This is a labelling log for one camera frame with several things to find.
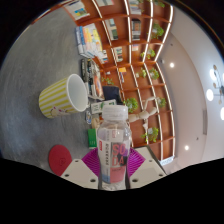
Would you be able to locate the flat round red coaster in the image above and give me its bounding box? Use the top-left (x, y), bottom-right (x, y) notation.
top-left (48, 144), bottom-right (73, 177)

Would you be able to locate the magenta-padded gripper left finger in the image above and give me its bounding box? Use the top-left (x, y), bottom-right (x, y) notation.
top-left (60, 147), bottom-right (101, 190)

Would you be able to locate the wooden wall shelf unit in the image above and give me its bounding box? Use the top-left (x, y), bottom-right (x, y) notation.
top-left (63, 0), bottom-right (176, 161)

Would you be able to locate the ceiling air vent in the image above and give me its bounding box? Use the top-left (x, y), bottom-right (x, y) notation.
top-left (202, 109), bottom-right (208, 136)

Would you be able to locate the ceiling lamp with round bulbs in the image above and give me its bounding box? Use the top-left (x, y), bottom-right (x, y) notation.
top-left (205, 64), bottom-right (224, 122)

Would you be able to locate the tall green white carton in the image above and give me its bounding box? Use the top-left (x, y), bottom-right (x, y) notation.
top-left (89, 98), bottom-right (118, 115)

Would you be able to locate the clear plastic drink bottle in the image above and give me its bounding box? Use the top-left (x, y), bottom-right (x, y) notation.
top-left (95, 104), bottom-right (133, 192)

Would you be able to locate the stack of colourful books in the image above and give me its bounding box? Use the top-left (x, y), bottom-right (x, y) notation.
top-left (74, 23), bottom-right (105, 60)

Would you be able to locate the yellow striped mug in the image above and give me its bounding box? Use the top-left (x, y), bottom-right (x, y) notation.
top-left (38, 73), bottom-right (90, 120)

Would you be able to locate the stack of dark books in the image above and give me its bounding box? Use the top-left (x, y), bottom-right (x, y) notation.
top-left (79, 58), bottom-right (105, 101)

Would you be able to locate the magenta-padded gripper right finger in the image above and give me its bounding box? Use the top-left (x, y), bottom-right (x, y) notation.
top-left (126, 146), bottom-right (168, 190)

